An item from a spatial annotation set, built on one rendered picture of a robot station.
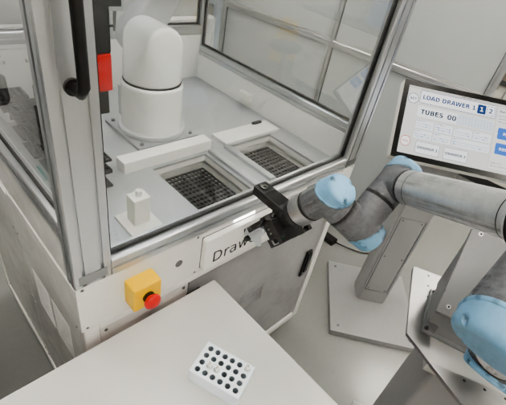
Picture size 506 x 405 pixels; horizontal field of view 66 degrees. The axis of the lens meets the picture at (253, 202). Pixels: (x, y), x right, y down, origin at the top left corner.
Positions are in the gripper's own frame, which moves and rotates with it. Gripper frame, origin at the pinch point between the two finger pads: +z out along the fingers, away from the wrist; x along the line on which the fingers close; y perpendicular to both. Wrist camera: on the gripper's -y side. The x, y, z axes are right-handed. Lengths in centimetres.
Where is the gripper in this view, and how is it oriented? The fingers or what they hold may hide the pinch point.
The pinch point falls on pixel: (250, 228)
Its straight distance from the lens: 107.8
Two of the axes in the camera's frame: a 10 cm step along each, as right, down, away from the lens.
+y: 4.6, 8.8, -0.9
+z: -5.2, 3.5, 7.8
